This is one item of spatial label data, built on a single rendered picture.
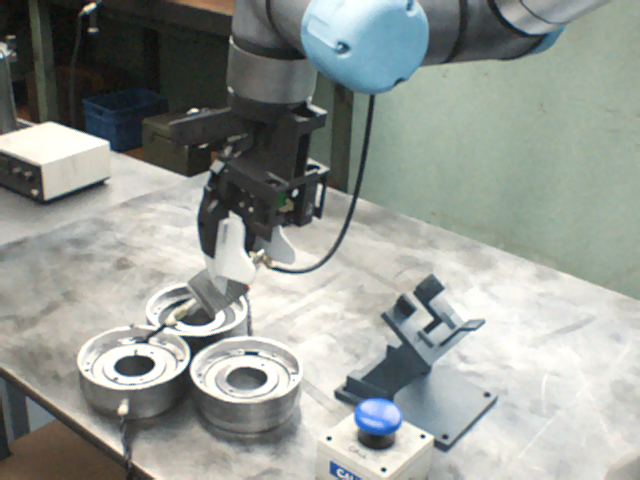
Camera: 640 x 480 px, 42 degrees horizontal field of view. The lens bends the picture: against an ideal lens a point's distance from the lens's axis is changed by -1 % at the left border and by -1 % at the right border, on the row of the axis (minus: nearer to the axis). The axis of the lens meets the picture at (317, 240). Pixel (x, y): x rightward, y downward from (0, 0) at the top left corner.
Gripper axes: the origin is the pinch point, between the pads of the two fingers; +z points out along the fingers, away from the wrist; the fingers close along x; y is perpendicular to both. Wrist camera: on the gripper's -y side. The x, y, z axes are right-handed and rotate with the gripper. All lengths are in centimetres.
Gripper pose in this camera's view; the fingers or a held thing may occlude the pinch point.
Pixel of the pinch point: (232, 273)
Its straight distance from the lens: 84.5
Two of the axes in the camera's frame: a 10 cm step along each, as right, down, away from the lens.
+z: -1.4, 8.4, 5.2
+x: 6.5, -3.2, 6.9
